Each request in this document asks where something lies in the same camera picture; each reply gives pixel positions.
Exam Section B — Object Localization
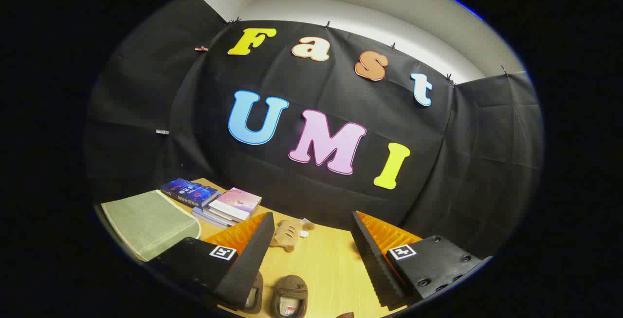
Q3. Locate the dark blue book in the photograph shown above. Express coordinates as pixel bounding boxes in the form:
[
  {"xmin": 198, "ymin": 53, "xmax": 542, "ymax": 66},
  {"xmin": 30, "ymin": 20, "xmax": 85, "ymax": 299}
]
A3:
[{"xmin": 161, "ymin": 178, "xmax": 222, "ymax": 209}]

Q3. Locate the pink cover book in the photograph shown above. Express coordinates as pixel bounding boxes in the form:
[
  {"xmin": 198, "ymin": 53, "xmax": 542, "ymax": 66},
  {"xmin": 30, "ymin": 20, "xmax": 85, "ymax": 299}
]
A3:
[{"xmin": 208, "ymin": 187, "xmax": 262, "ymax": 222}]

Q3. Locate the black backdrop cloth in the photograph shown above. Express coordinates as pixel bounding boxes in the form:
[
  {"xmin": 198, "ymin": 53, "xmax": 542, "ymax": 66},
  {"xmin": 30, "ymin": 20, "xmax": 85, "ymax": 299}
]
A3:
[{"xmin": 84, "ymin": 0, "xmax": 544, "ymax": 260}]

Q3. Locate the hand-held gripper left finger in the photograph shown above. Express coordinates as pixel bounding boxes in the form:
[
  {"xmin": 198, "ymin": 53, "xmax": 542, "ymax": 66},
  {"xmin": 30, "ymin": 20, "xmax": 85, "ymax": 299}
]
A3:
[{"xmin": 146, "ymin": 212, "xmax": 276, "ymax": 311}]

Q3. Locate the tan bread plush toy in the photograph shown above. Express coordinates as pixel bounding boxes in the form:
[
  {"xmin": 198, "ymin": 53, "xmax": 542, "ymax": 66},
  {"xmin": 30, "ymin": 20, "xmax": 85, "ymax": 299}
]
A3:
[{"xmin": 269, "ymin": 218, "xmax": 315, "ymax": 253}]

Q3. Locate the white book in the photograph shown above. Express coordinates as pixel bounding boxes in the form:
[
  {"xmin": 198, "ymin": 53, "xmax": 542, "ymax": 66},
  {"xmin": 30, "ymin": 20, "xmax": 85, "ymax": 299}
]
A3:
[{"xmin": 202, "ymin": 204, "xmax": 241, "ymax": 226}]

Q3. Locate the pale green fabric storage box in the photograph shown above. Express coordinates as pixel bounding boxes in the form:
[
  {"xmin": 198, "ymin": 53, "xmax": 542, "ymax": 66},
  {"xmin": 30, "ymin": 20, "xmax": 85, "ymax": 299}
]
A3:
[{"xmin": 101, "ymin": 190, "xmax": 202, "ymax": 262}]

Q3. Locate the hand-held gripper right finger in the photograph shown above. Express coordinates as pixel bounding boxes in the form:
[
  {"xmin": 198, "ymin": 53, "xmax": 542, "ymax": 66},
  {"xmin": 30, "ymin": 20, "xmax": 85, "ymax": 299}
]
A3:
[{"xmin": 350, "ymin": 210, "xmax": 493, "ymax": 309}]

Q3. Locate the brown fuzzy slipper shoe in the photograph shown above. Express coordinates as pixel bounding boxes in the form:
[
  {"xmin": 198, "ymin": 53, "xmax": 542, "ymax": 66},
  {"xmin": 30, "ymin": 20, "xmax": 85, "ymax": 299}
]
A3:
[
  {"xmin": 241, "ymin": 270, "xmax": 264, "ymax": 315},
  {"xmin": 269, "ymin": 275, "xmax": 309, "ymax": 318}
]

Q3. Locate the pale blue book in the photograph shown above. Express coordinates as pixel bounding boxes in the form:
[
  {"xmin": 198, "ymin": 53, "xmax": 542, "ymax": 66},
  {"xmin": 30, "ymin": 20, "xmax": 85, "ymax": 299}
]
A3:
[{"xmin": 191, "ymin": 207, "xmax": 229, "ymax": 229}]

